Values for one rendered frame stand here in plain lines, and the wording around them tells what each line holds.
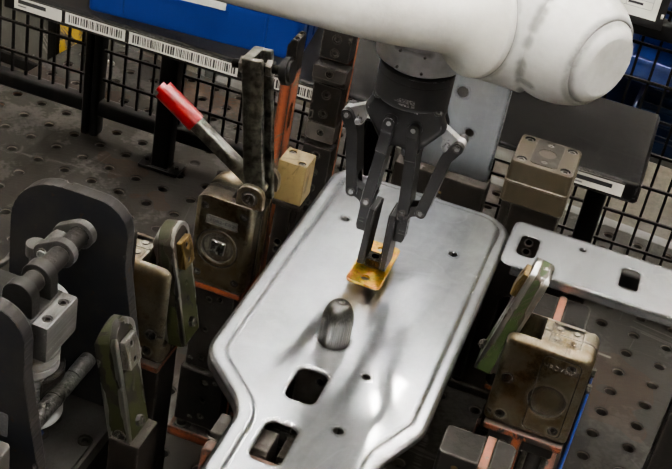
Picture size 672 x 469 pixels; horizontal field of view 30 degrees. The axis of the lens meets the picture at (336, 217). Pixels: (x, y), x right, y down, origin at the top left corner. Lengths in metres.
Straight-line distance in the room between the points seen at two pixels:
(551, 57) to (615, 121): 0.76
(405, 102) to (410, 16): 0.24
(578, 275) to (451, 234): 0.15
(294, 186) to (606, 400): 0.60
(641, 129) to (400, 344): 0.60
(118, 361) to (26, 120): 1.12
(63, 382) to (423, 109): 0.42
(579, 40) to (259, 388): 0.44
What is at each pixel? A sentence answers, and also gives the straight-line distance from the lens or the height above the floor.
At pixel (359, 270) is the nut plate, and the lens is 1.33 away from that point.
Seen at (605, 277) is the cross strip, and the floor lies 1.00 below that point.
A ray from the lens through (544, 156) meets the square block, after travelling 1.54.
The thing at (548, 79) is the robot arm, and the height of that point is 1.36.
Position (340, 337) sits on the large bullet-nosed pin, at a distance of 1.23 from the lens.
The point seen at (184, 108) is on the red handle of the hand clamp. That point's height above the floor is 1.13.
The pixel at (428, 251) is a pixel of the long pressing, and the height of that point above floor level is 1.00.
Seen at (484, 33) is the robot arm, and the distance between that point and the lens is 1.00.
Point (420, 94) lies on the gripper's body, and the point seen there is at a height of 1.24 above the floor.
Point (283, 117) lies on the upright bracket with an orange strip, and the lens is 1.40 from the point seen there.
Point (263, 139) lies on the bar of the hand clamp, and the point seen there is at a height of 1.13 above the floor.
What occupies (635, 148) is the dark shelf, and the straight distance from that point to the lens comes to 1.68.
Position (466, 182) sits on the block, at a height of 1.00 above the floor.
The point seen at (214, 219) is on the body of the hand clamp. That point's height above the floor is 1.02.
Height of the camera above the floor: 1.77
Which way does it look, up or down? 33 degrees down
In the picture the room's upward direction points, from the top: 11 degrees clockwise
